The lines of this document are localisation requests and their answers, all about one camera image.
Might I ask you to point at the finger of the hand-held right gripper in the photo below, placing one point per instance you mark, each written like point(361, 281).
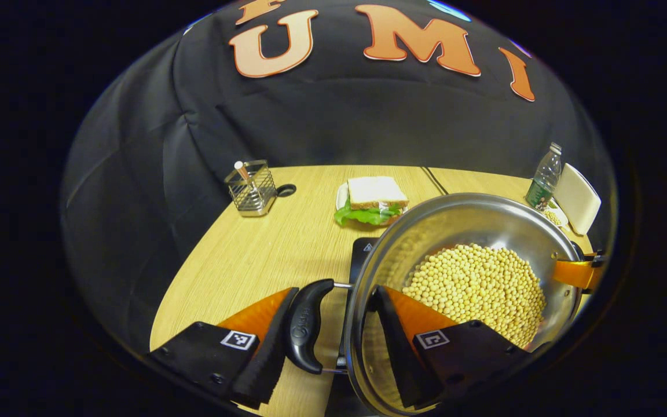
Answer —
point(574, 272)

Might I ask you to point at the black table grommet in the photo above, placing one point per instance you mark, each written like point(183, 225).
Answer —
point(286, 190)

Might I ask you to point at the black induction cooktop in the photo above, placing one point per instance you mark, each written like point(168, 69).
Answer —
point(362, 255)

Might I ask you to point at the sandwich with lettuce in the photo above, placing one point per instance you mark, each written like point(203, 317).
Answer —
point(375, 192)

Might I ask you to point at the pile of soybeans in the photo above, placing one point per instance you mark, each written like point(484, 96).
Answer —
point(478, 289)

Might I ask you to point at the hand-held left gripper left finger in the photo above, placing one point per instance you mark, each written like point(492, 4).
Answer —
point(267, 365)

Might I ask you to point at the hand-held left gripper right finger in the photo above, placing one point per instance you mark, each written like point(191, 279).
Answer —
point(394, 353)

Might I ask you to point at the clear plastic bottle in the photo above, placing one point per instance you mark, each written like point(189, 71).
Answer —
point(543, 179)

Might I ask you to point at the white divided bean tray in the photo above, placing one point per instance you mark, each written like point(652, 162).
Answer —
point(554, 217)

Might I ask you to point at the white box appliance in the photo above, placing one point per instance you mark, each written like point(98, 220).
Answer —
point(576, 197)

